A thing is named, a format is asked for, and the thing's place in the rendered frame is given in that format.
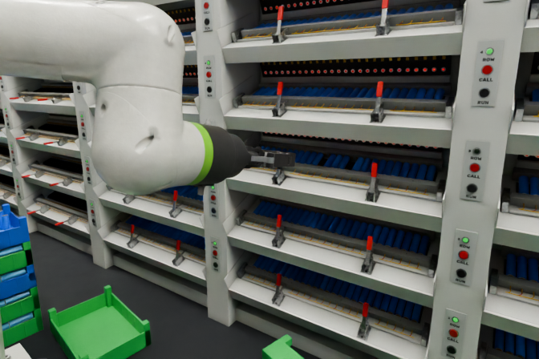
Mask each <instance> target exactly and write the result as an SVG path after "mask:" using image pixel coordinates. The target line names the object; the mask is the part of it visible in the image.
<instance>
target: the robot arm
mask: <svg viewBox="0 0 539 359"><path fill-rule="evenodd" d="M184 57H185V46H184V39H183V36H182V34H181V32H180V29H179V27H178V26H177V24H176V23H175V22H174V21H173V20H172V18H171V17H170V16H168V15H167V14H166V13H165V12H163V11H162V10H161V9H159V8H157V7H155V6H153V5H150V4H147V3H143V2H113V1H96V0H0V75H4V76H14V77H24V78H33V79H49V80H55V81H63V82H67V81H75V82H81V83H90V84H92V85H93V86H95V88H96V90H97V94H96V103H95V121H94V128H93V135H92V141H91V160H92V163H93V165H94V168H95V170H96V172H97V174H98V175H99V177H100V178H101V179H102V180H103V181H104V182H105V183H106V184H107V185H108V186H110V187H111V188H113V189H115V190H116V191H118V192H122V193H125V194H129V195H134V196H142V195H148V194H152V193H154V192H158V191H160V190H163V189H165V188H171V187H176V186H185V185H197V187H198V190H197V191H198V193H197V194H198V195H200V196H202V195H204V189H205V186H214V184H218V183H220V182H222V181H223V180H225V179H226V178H233V177H234V176H236V175H238V174H240V173H241V171H242V170H243V169H246V168H248V169H250V168H251V167H260V166H261V165H264V167H267V168H271V167H278V168H277V169H282V167H294V165H295V157H296V153H293V152H283V151H271V150H262V149H261V147H256V148H253V147H249V146H245V144H244V143H243V141H242V140H241V139H240V138H239V137H238V136H237V135H234V134H229V133H228V132H227V131H226V130H225V129H223V128H222V127H217V126H212V125H211V122H210V119H206V121H205V123H204V124H201V123H192V122H187V121H183V112H182V84H183V73H184Z"/></svg>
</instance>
